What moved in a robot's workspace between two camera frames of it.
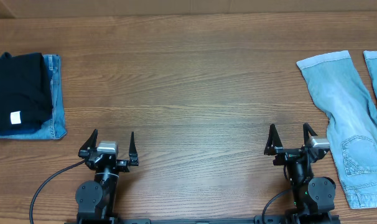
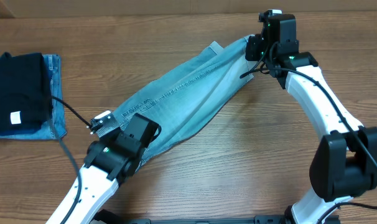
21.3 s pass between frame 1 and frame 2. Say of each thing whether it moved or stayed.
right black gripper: moved
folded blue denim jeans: stayed
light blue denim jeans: moved
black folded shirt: stayed
